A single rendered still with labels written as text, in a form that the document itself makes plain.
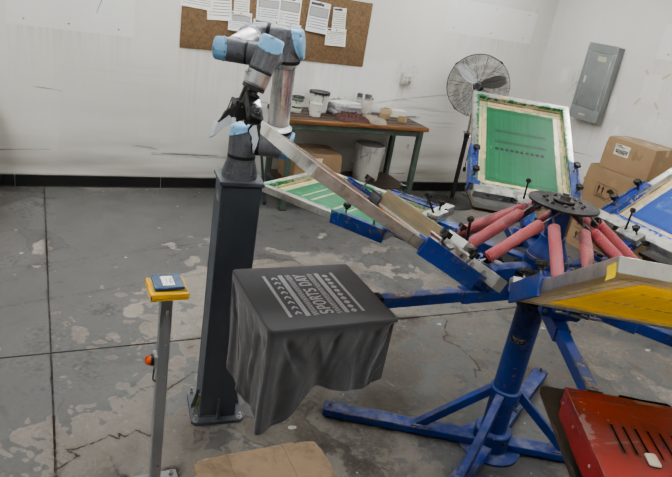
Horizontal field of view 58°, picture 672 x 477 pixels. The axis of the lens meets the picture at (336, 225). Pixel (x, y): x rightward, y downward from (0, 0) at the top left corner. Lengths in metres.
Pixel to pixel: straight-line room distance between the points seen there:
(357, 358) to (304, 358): 0.21
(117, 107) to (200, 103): 0.73
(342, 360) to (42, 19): 4.16
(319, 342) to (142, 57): 4.03
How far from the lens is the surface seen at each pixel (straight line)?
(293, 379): 2.14
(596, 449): 1.61
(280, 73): 2.39
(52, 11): 5.60
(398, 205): 2.35
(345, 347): 2.14
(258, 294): 2.18
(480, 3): 7.00
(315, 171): 1.70
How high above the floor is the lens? 1.98
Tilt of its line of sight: 21 degrees down
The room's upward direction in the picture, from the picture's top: 10 degrees clockwise
